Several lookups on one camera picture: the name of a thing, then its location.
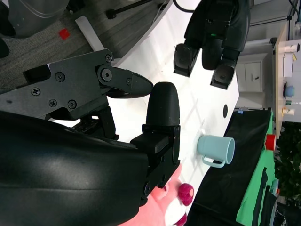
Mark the green leafy plant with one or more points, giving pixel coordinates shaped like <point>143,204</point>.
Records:
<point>289,164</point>

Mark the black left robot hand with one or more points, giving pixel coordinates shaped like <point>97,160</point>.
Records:
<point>218,26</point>

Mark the black table grommet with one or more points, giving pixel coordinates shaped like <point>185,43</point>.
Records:
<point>225,110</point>

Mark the white table leg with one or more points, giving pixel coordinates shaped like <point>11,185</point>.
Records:
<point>90,35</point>

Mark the black backdrop curtain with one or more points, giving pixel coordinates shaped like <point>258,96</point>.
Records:
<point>223,188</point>

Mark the pink plush doll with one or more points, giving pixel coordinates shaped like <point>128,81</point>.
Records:
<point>160,207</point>

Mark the teal plastic mug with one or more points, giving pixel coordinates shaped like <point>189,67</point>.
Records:
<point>214,147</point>

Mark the wooden desk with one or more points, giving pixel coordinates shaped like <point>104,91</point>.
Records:
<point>279,77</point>

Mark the white cabinet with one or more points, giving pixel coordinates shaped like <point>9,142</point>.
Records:
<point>252,75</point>

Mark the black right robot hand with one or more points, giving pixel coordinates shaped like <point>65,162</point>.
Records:
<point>70,169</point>

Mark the blue bowl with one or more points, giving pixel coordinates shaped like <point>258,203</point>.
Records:
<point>290,91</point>

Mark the red floor marker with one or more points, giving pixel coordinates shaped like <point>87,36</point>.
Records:
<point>64,34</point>

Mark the grey robot body housing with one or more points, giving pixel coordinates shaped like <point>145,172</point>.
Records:
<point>35,16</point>

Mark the green cloth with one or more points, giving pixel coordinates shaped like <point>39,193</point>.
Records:
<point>251,197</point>

